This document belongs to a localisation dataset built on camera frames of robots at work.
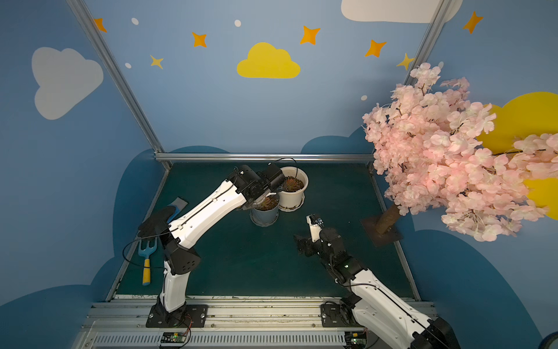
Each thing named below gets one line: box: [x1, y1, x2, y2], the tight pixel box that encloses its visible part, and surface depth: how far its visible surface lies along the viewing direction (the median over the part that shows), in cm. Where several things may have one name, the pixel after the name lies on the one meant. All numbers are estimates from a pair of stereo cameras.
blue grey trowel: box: [167, 197, 189, 224], surface depth 106 cm
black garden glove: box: [137, 205, 176, 239], surface depth 98 cm
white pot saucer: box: [278, 197, 306, 213], surface depth 106 cm
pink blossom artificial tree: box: [361, 62, 558, 243], surface depth 60 cm
